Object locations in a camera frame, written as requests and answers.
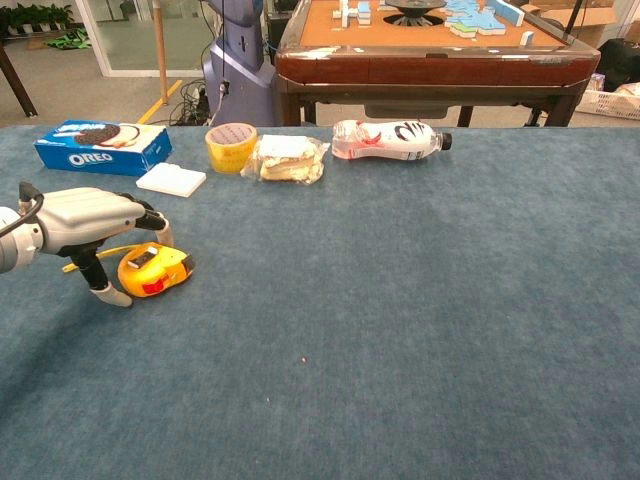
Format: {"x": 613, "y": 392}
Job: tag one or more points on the yellowish packing tape roll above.
{"x": 230, "y": 155}

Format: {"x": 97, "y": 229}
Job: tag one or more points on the row of green plants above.
{"x": 35, "y": 17}

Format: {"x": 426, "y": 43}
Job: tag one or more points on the white blue mahjong tile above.
{"x": 527, "y": 38}

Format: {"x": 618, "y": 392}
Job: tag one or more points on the black tripod stand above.
{"x": 575, "y": 20}

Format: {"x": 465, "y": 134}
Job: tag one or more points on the white plastic basket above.
{"x": 607, "y": 102}

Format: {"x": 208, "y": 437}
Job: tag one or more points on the cardboard box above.
{"x": 597, "y": 17}

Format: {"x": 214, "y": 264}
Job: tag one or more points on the blue mahjong tile wall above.
{"x": 507, "y": 12}

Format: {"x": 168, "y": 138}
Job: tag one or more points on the black bag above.
{"x": 620, "y": 62}

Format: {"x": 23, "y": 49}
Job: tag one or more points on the brown mahjong table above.
{"x": 425, "y": 70}

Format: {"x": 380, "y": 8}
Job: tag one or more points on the red white plastic bottle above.
{"x": 395, "y": 145}

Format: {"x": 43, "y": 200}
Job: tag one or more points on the wooden pole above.
{"x": 160, "y": 50}

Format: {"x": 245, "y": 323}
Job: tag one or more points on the blue felt table cover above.
{"x": 375, "y": 300}

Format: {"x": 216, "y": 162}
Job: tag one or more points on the blue Oreo cookie box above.
{"x": 100, "y": 155}

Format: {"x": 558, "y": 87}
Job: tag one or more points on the bread in clear bag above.
{"x": 287, "y": 160}

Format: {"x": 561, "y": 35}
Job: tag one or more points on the yellow tape measure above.
{"x": 160, "y": 272}

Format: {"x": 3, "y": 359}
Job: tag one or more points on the glass partition frame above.
{"x": 95, "y": 45}

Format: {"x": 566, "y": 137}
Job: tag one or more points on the black mahjong table dial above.
{"x": 415, "y": 10}

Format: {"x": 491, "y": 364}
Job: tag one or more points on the green item on floor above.
{"x": 70, "y": 39}

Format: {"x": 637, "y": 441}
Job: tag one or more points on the dark wooden table leg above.
{"x": 17, "y": 82}

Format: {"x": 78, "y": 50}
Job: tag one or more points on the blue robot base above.
{"x": 240, "y": 75}

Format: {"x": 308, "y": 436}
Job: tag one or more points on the small mahjong tile stack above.
{"x": 352, "y": 14}

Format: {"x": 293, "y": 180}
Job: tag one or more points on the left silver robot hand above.
{"x": 85, "y": 215}

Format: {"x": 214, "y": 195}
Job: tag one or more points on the heap of mahjong tiles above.
{"x": 470, "y": 20}

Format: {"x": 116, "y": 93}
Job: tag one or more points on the white wall switch plate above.
{"x": 172, "y": 180}

